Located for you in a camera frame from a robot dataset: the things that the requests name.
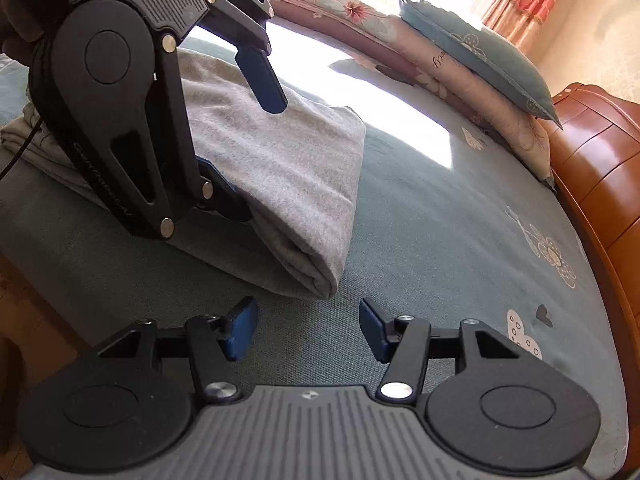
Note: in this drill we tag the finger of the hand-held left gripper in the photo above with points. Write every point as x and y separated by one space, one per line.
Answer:
220 192
265 80

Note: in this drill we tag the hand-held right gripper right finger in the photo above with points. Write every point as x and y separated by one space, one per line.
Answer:
372 330

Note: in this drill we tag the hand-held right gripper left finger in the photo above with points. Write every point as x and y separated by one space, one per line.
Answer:
240 330

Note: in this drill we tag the blue floral bed sheet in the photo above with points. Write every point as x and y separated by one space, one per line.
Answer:
450 240

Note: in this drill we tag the black phone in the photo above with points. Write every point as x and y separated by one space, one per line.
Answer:
395 72

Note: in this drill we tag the pink floral quilt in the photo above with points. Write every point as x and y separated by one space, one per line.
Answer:
450 75

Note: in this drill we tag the blue floral pillow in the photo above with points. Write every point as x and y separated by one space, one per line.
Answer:
490 60

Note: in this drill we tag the pink striped curtain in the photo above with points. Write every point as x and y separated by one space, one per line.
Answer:
530 0

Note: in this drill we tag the wooden bed frame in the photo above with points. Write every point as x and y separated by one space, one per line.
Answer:
605 160

